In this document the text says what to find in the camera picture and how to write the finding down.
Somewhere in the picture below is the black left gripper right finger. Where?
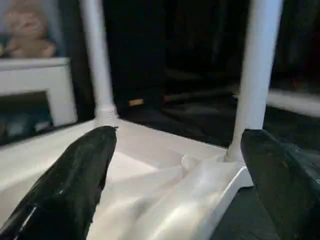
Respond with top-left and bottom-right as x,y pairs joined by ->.
240,128 -> 320,240

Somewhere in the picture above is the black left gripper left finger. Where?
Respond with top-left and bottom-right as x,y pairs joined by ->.
0,125 -> 118,240

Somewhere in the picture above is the white plastic table top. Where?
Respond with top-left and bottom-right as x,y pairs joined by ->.
0,117 -> 256,240

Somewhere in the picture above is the white tapered table leg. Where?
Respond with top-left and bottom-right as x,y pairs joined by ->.
224,0 -> 285,163
79,0 -> 120,127

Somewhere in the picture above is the white flat board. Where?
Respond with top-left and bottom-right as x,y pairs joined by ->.
266,88 -> 320,118

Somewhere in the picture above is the white sideboard cabinet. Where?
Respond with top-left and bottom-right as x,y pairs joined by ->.
0,56 -> 79,146

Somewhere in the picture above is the black work mat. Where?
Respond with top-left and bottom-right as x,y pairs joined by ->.
77,94 -> 320,240

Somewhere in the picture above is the beige plush toy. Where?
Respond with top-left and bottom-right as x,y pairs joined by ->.
4,4 -> 56,59

